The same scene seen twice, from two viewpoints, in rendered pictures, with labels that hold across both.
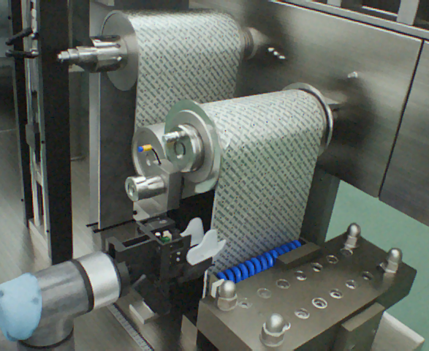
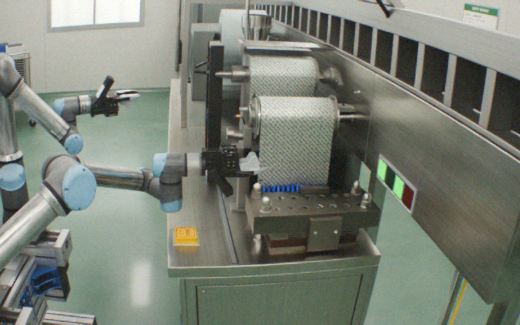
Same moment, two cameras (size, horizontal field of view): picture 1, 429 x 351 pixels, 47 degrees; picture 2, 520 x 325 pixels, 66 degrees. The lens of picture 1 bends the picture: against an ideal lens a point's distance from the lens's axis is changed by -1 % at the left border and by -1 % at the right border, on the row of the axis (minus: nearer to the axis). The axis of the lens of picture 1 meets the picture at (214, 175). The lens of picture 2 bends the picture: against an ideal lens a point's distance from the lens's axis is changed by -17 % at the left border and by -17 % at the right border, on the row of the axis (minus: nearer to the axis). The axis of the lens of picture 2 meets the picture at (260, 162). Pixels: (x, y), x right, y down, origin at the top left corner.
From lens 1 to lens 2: 91 cm
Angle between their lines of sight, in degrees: 29
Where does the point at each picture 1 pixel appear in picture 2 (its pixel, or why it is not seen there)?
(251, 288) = (275, 195)
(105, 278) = (193, 161)
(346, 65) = (357, 87)
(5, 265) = (184, 178)
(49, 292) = (170, 159)
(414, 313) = not seen: hidden behind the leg
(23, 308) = (159, 161)
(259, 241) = (294, 177)
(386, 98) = (367, 104)
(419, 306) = not seen: hidden behind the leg
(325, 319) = (300, 212)
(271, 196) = (299, 150)
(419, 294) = not seen: hidden behind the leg
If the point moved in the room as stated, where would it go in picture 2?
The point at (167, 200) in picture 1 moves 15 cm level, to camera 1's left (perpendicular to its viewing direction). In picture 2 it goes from (244, 142) to (208, 133)
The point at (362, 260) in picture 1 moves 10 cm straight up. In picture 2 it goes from (351, 200) to (356, 171)
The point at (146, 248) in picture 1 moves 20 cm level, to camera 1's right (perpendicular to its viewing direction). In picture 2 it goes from (216, 154) to (273, 171)
